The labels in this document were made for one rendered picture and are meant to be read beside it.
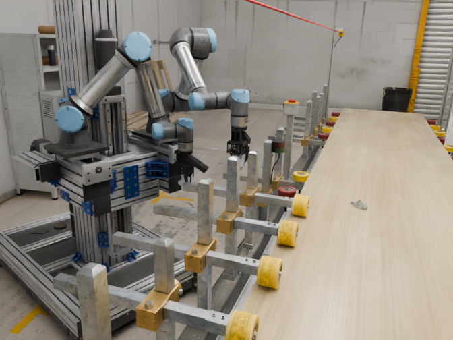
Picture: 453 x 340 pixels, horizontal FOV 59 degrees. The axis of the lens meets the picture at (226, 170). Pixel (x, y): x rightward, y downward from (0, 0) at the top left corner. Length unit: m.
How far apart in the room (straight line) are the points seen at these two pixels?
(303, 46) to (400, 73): 2.20
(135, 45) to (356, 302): 1.28
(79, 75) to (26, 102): 1.99
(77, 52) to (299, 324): 1.66
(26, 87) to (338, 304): 3.51
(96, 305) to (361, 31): 9.11
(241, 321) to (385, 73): 8.95
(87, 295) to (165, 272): 0.27
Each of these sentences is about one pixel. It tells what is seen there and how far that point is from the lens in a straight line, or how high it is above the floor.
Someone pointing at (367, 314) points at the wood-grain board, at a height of 0.90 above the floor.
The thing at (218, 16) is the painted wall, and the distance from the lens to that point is 9.84.
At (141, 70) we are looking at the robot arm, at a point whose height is 1.40.
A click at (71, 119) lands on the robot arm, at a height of 1.21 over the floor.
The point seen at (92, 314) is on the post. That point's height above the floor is 1.09.
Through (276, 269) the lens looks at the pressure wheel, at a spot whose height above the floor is 0.97.
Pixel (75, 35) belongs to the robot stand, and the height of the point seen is 1.54.
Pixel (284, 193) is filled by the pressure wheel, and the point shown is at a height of 0.90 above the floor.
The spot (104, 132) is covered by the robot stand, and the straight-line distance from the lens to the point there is 2.17.
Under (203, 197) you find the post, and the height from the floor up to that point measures 1.12.
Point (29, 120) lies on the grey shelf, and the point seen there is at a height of 0.78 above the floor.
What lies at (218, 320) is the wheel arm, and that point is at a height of 0.96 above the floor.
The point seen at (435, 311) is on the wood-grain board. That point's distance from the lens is 1.19.
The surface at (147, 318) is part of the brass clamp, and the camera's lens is 0.95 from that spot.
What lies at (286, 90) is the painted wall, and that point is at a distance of 9.61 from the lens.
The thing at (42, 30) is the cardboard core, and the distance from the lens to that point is 4.59.
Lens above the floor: 1.54
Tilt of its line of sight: 18 degrees down
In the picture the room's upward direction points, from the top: 2 degrees clockwise
